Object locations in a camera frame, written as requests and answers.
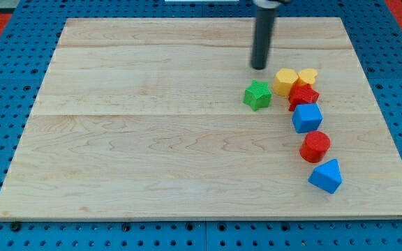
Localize green star block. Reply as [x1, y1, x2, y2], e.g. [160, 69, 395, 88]
[243, 79, 272, 111]

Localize red star block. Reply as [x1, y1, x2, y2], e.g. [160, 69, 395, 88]
[288, 84, 320, 112]

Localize yellow heart block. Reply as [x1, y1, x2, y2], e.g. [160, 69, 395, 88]
[297, 68, 318, 86]

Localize blue triangle block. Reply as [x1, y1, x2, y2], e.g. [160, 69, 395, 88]
[308, 159, 342, 194]

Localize yellow hexagon block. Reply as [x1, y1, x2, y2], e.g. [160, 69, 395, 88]
[272, 68, 298, 96]

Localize blue cube block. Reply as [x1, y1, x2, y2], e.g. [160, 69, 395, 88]
[292, 103, 323, 133]

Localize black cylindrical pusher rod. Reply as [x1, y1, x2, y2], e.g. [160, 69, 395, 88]
[251, 0, 282, 70]

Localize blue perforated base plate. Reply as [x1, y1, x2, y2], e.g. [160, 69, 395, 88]
[0, 0, 402, 250]

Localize wooden board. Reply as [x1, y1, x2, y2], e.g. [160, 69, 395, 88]
[0, 17, 402, 222]

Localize red cylinder block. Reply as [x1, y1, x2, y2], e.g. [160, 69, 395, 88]
[299, 131, 331, 163]

